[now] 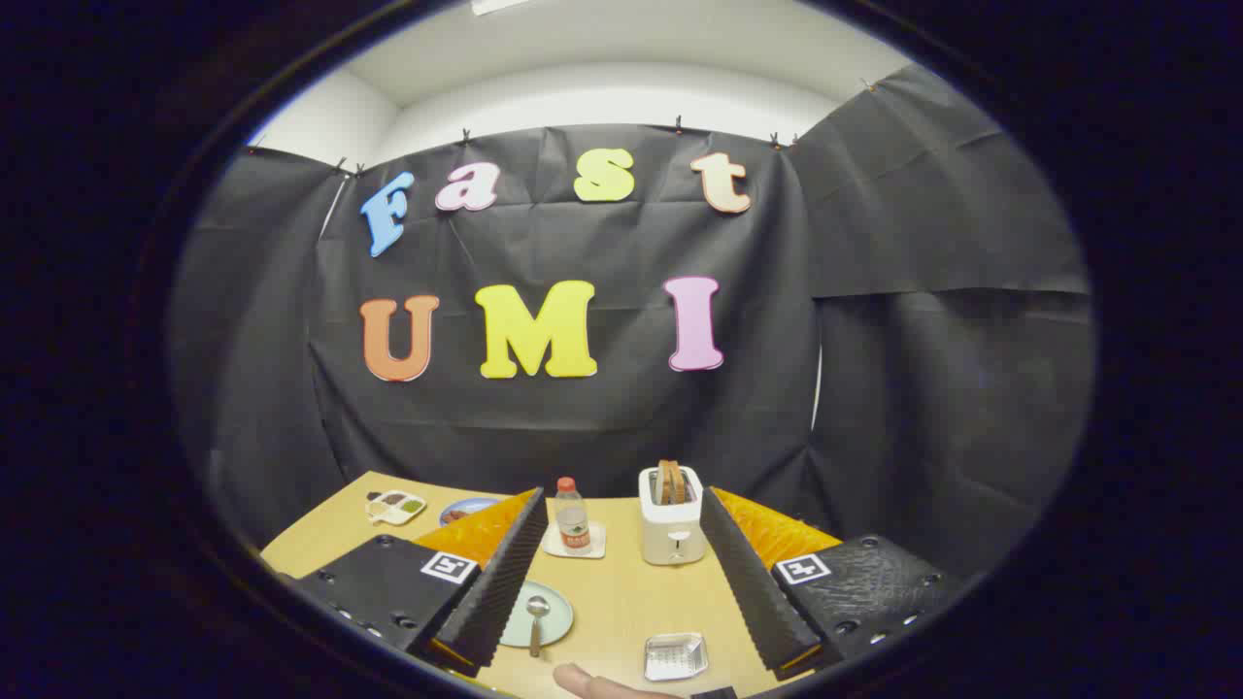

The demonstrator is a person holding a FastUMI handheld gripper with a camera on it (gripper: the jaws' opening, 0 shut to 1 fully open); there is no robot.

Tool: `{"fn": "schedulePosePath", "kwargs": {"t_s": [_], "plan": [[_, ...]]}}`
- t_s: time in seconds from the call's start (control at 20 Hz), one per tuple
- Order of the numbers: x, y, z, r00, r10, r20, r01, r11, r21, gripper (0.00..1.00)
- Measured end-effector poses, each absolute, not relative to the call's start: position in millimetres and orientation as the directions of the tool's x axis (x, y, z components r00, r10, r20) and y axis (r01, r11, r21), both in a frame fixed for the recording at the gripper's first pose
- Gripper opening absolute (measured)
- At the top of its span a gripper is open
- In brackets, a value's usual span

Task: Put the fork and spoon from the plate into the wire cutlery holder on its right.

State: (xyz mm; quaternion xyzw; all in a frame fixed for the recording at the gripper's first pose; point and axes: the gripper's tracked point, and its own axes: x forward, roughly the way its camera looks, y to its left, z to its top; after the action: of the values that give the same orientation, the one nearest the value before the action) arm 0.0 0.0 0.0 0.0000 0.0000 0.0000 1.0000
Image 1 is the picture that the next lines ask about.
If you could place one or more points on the white toaster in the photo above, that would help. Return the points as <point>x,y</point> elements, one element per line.
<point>670,534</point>

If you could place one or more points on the black table clamp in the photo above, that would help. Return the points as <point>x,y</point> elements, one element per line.
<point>714,693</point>

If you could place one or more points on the blue rimmed plate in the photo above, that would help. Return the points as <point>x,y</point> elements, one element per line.
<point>466,507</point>

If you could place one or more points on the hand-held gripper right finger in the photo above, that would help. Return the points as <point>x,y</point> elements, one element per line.
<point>748,582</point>

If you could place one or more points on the white divided sauce dish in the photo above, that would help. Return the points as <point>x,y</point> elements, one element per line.
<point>393,507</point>

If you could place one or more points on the light green round plate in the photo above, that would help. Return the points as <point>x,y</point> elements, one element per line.
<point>555,626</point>

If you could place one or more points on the brown toast slice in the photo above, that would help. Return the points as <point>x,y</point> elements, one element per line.
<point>678,482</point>
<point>662,482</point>

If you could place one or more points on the white square coaster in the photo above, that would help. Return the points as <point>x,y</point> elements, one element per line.
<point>595,546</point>

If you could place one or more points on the clear water bottle red cap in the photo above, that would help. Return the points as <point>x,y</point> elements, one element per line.
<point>573,524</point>

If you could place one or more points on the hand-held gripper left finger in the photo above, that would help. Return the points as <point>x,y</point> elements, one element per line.
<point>505,573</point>

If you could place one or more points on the black backdrop cloth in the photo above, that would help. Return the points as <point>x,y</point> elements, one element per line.
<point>583,417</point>

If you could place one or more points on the metal drain basket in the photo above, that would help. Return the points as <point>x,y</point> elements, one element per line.
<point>675,657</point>

